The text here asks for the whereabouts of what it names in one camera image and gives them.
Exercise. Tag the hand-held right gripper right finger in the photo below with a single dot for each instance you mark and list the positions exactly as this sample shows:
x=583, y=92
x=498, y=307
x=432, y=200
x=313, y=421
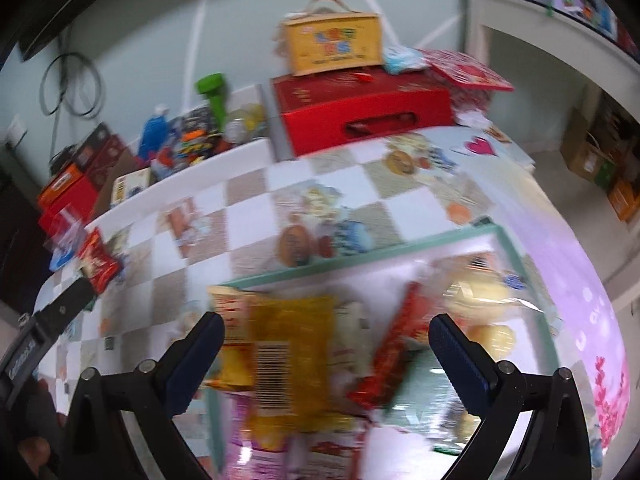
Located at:
x=460, y=360

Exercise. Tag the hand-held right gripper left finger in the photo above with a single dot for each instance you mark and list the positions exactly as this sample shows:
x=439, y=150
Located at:
x=195, y=357

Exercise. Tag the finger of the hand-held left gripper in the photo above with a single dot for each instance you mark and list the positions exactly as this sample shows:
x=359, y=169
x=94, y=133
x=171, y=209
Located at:
x=65, y=305

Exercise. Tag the orange snack packet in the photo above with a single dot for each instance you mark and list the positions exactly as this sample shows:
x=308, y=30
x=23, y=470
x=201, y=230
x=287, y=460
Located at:
x=230, y=340

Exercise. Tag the round pastry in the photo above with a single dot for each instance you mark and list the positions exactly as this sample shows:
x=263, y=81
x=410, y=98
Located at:
x=495, y=337

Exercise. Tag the green patterned snack packet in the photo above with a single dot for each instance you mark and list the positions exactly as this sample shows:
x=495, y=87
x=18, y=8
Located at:
x=425, y=400

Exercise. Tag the red cake packet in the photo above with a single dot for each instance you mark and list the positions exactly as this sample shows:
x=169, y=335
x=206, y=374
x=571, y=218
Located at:
x=395, y=345

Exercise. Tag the bread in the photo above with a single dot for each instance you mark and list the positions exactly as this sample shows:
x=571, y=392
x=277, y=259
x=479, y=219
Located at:
x=480, y=295

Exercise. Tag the yellow clear snack packet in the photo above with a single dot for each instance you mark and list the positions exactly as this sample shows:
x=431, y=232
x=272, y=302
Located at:
x=295, y=360

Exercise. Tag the teal rimmed white tray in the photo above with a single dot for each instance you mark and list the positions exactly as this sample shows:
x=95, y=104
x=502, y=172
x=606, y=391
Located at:
x=380, y=280

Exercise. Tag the purple cake roll packet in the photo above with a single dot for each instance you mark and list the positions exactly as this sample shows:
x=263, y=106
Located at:
x=260, y=460

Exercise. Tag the person's left hand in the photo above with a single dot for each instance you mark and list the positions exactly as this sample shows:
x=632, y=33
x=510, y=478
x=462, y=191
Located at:
x=32, y=455

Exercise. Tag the blue tissue pack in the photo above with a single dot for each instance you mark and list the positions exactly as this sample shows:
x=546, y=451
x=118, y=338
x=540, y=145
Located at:
x=62, y=259

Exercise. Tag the red peanut packet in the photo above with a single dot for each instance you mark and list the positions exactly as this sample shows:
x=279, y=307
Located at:
x=97, y=260

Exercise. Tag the small black tag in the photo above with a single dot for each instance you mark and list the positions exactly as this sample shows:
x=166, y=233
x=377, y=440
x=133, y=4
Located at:
x=109, y=344

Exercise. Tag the clear plastic box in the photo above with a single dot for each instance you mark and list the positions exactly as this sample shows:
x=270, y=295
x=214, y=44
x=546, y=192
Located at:
x=65, y=230

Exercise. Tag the orange carton box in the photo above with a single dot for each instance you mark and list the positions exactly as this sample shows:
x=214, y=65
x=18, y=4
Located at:
x=60, y=187

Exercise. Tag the black power adapter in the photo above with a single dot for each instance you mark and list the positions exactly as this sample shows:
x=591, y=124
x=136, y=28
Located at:
x=62, y=156

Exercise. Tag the blue plastic bag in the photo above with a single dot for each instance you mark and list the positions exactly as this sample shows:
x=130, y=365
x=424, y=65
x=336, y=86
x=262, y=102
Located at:
x=154, y=132

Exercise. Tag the colourful dark snack bag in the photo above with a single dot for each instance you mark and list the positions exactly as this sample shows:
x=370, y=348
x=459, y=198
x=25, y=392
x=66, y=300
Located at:
x=192, y=140

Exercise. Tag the orange cardboard carton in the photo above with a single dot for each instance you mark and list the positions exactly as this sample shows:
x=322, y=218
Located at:
x=625, y=200

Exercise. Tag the brown cardboard carton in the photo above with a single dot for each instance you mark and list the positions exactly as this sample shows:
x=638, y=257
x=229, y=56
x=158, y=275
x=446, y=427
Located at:
x=585, y=160

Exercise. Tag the white round jar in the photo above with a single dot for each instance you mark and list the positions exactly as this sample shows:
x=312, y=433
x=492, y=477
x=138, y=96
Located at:
x=245, y=122

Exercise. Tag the large red box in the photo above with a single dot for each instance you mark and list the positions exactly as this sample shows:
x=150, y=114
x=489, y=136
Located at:
x=360, y=105

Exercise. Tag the black television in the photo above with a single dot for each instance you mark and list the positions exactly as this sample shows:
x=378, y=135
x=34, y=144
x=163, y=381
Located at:
x=50, y=20

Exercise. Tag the red patterned gift box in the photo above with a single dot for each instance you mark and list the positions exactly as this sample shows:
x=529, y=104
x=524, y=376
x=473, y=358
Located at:
x=465, y=72

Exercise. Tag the teal small packet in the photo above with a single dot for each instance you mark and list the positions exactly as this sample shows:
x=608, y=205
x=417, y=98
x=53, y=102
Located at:
x=405, y=59

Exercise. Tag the wall socket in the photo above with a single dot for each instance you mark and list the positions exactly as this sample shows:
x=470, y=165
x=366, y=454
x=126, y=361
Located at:
x=15, y=132

